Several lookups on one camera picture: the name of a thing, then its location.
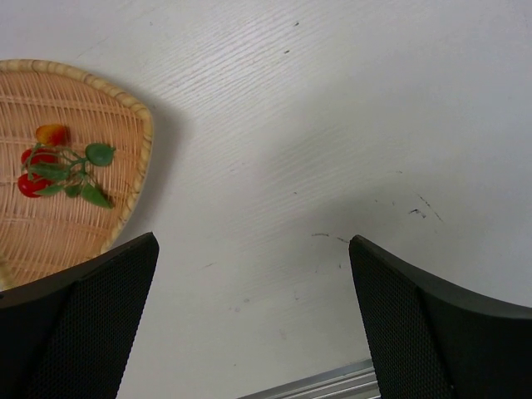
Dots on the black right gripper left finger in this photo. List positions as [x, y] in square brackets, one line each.
[70, 334]

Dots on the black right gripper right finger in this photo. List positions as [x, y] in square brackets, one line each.
[430, 338]

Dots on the red cherry pair with leaves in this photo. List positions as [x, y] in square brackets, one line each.
[50, 170]

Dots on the small red orange fruit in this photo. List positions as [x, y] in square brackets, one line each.
[52, 135]

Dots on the woven triangular fruit basket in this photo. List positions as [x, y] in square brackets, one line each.
[75, 150]

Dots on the aluminium frame rail front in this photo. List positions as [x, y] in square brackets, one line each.
[356, 380]

